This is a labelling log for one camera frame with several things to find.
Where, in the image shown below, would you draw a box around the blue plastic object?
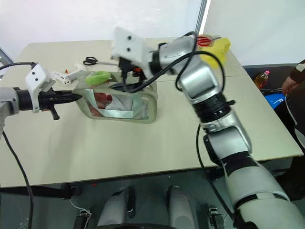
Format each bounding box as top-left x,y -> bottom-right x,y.
264,92 -> 290,108

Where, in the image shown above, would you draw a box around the black metal foot bracket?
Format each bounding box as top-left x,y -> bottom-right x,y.
73,209 -> 92,229
207,205 -> 224,229

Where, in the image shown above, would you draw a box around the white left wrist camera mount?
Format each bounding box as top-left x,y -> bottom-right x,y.
25,62 -> 56,114

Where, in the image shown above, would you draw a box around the silver metal post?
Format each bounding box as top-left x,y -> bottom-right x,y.
194,0 -> 210,37

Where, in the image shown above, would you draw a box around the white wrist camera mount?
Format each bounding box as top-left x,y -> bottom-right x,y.
110,25 -> 153,77
25,62 -> 56,114

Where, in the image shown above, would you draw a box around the yellow plastic bag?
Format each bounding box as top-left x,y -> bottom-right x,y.
199,37 -> 232,70

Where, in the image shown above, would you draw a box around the black table frame rail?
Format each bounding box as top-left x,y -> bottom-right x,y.
0,184 -> 82,199

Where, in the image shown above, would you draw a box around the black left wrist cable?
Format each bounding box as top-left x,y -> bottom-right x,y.
0,62 -> 38,73

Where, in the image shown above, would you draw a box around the green plush keychain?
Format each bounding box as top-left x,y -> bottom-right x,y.
85,71 -> 113,85

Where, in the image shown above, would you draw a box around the black right shoulder cable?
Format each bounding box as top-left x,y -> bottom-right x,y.
196,124 -> 235,220

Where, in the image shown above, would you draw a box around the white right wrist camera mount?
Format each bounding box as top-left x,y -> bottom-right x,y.
110,25 -> 153,77

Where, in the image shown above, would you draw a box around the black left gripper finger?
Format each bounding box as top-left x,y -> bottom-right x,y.
54,97 -> 80,104
54,91 -> 83,99

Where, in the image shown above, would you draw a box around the white glue gun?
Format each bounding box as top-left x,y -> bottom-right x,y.
51,62 -> 87,85

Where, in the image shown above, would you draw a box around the thin white wire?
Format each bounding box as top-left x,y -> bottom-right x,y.
70,197 -> 92,226

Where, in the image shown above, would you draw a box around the black handled scissors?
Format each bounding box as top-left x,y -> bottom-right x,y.
82,56 -> 119,66

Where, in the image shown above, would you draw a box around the black shoulder cable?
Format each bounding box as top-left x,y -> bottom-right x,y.
196,124 -> 235,220
0,130 -> 34,229

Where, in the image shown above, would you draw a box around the grey rounded robot leg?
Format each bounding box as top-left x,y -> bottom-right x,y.
97,187 -> 134,228
166,185 -> 199,228

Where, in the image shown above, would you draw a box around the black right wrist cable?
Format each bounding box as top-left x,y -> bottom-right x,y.
126,31 -> 227,94

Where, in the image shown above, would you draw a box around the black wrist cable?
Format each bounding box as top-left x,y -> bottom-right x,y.
0,62 -> 38,73
126,31 -> 227,94

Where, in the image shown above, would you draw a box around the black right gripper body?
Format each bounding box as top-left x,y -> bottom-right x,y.
118,58 -> 146,78

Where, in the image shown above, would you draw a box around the person in dark clothes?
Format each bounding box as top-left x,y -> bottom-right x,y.
281,59 -> 305,201

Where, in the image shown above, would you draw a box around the oil bottle with pink cap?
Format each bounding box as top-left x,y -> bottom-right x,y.
253,70 -> 271,89

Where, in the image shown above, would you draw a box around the green pouch with clear window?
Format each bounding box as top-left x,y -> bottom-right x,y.
72,71 -> 158,125

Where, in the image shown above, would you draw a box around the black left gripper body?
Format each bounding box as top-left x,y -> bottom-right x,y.
37,90 -> 61,121

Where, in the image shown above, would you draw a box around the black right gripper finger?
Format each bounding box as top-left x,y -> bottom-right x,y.
111,71 -> 128,93
128,75 -> 145,94

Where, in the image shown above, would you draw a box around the black left shoulder cable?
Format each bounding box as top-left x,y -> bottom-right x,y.
0,130 -> 34,229

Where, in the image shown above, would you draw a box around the red handled scissors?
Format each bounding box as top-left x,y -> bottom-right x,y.
197,35 -> 222,47

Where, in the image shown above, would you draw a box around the white and pink pouch contents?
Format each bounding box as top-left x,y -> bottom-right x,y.
90,92 -> 134,117

